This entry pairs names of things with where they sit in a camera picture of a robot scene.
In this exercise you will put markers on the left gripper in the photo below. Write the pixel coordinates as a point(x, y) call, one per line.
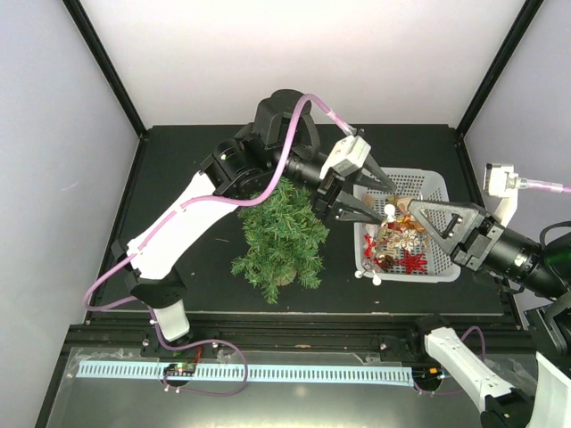
point(330, 193)

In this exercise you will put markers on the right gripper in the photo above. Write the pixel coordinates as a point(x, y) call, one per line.
point(467, 219)

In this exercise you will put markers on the small green christmas tree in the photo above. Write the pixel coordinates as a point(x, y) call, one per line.
point(284, 237)

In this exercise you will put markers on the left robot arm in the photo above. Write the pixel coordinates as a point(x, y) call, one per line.
point(293, 135)

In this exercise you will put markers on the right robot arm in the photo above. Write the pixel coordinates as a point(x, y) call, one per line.
point(543, 268)

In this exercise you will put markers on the gold bell ornament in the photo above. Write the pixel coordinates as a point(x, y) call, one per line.
point(393, 200)

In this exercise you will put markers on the red star ornament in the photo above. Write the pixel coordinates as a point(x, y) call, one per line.
point(413, 262)

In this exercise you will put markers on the red ribbon bow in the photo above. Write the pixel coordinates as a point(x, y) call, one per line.
point(369, 246)

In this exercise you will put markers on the brown pine cone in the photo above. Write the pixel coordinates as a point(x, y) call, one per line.
point(386, 262)

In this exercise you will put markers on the small circuit board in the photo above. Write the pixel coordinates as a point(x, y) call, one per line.
point(184, 369)

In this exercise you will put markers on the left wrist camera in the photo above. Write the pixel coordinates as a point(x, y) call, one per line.
point(348, 155)

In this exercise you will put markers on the white slotted cable duct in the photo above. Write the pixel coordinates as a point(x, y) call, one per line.
point(256, 373)

